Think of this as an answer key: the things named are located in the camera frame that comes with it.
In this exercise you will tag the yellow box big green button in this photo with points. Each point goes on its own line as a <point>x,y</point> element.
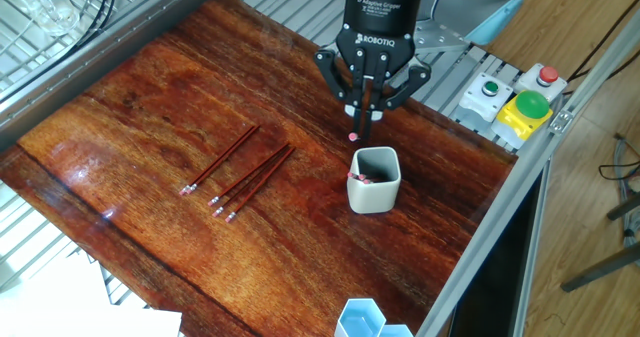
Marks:
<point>520,119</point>

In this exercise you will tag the white square ceramic pen holder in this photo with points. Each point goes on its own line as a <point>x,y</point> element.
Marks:
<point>372,199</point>

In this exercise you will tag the dark furniture leg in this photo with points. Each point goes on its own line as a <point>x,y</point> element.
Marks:
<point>600,269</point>
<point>625,207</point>

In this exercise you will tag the red pencil pink eraser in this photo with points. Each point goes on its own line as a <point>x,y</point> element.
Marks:
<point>353,137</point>
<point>250,173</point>
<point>260,185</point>
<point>218,210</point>
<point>220,159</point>
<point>360,177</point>
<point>225,157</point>
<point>350,174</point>
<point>366,181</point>

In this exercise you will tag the light blue hexagonal pen holder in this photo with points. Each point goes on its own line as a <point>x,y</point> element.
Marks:
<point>360,319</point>

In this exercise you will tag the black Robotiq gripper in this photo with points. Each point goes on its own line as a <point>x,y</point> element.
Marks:
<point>380,22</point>

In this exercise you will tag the grey box small green button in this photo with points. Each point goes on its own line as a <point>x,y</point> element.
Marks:
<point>482,104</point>

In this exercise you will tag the clear plastic jar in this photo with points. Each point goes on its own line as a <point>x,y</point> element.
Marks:
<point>45,2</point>

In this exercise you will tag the white paper sheet stack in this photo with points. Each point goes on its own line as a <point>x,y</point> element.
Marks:
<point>75,307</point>

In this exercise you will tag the grey box red button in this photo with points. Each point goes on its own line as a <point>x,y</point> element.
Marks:
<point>542,84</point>

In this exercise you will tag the red-brown wooden board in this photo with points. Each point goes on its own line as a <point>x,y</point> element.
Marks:
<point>150,127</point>

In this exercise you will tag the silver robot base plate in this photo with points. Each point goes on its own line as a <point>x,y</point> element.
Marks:
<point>440,39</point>

